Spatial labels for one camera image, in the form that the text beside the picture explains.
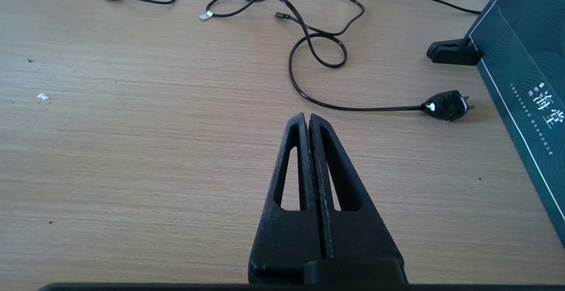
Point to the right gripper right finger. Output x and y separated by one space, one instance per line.
357 238

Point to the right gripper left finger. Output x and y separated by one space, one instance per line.
282 238

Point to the tiny white paper scrap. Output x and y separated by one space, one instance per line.
43 96

